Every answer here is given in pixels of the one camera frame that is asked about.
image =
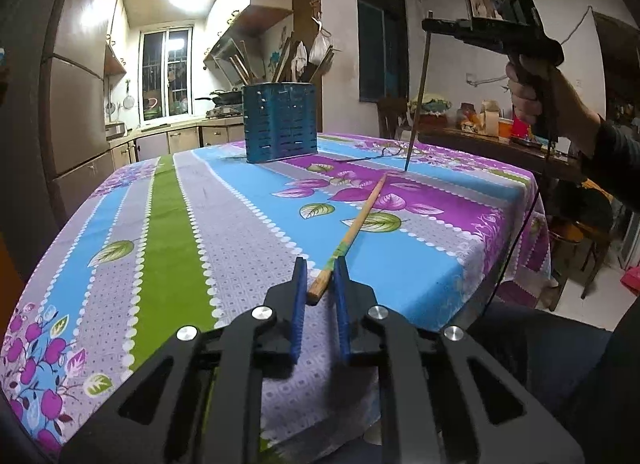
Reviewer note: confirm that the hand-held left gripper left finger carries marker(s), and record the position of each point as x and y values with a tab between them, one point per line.
299	309

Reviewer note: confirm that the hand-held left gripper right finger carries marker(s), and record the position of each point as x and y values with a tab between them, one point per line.
341	311

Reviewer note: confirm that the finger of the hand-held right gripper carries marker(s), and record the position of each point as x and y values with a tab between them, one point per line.
447	28

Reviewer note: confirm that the thin dark chopstick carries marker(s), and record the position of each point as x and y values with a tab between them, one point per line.
419	94

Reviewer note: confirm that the green-banded wooden chopstick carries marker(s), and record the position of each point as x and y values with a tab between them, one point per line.
355	229

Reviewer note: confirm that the set of wooden chopsticks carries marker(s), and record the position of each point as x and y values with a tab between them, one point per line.
285	61

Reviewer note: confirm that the blue perforated utensil holder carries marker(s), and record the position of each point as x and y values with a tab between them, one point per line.
280	124

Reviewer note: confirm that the person's right forearm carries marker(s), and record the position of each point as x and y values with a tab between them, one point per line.
617	159

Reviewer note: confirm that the person's right hand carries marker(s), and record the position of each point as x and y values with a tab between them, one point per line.
575	109

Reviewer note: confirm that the framed picture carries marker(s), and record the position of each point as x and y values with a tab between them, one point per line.
480	4

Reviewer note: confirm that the dark curtained window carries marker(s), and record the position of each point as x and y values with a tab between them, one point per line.
382	44

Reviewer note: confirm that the red cup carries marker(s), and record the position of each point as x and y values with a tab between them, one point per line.
505	128

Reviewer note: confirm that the floral striped tablecloth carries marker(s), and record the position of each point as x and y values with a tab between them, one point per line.
225	244

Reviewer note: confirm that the wooden chair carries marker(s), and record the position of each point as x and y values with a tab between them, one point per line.
392	116

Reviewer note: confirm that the dark wooden side table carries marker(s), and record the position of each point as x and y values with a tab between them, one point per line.
480	146

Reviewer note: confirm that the white plastic bag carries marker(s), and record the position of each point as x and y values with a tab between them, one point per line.
320	49

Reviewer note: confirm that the beige cloth bags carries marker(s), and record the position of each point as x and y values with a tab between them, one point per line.
300	61

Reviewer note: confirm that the beige base kitchen cabinets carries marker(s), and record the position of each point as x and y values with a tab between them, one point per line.
165	141

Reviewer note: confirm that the steel range hood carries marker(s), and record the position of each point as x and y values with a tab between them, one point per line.
230	51

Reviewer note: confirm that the wooden stool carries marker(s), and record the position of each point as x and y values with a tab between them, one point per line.
582	244

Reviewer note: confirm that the black wok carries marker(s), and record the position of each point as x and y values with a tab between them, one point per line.
220	98

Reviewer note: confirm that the person's leg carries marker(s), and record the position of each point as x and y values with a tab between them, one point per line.
565	369

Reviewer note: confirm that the hanging round strainer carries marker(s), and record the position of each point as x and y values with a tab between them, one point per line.
128	101

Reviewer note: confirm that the barred kitchen window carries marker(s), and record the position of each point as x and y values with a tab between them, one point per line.
165	74

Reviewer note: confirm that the silver refrigerator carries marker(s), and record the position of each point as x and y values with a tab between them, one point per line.
75	109

